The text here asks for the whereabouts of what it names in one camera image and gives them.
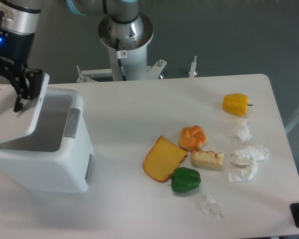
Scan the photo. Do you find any orange knotted toy bun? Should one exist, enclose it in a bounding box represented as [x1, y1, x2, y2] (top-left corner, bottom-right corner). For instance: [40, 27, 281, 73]
[178, 125, 208, 152]

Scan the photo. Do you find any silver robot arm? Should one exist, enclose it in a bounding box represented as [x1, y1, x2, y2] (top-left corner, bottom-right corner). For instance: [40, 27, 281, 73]
[0, 0, 139, 112]

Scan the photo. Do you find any white trash can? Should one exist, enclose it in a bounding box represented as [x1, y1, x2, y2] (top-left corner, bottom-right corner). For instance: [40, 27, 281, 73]
[0, 75, 94, 193]

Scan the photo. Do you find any crumpled white tissue lower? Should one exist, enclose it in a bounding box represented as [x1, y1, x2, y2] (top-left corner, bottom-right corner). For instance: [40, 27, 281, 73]
[226, 156, 258, 183]

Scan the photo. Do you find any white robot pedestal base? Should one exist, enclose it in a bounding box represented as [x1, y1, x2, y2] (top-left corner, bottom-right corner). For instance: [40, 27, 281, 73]
[98, 13, 153, 81]

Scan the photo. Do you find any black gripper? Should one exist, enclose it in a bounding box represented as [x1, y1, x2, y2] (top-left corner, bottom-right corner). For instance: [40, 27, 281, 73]
[0, 21, 44, 113]

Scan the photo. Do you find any crumpled white tissue middle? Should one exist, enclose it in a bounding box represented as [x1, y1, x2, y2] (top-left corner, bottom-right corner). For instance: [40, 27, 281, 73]
[231, 144, 270, 161]

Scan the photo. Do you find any yellow toy bell pepper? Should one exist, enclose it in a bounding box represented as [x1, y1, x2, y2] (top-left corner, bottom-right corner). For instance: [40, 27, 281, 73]
[222, 93, 252, 117]

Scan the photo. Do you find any white post with red base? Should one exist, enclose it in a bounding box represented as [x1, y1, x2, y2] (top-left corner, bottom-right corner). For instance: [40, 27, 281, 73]
[188, 55, 198, 78]

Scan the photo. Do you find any green toy bell pepper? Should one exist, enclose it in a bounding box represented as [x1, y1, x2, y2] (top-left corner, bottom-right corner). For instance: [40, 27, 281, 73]
[170, 167, 201, 193]

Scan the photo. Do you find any pale toy bread loaf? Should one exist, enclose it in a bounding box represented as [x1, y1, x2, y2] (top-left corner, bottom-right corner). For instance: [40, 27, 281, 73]
[191, 150, 224, 170]

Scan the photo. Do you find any crumpled white tissue upper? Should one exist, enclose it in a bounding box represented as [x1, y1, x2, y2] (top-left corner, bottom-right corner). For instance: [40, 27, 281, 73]
[229, 119, 252, 144]

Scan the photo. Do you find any toy bread slice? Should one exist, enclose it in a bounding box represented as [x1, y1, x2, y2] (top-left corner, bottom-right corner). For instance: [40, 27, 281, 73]
[143, 135, 187, 183]

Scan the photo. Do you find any small crumpled white tissue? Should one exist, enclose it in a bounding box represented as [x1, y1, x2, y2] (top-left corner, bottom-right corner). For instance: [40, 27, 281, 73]
[199, 194, 224, 217]

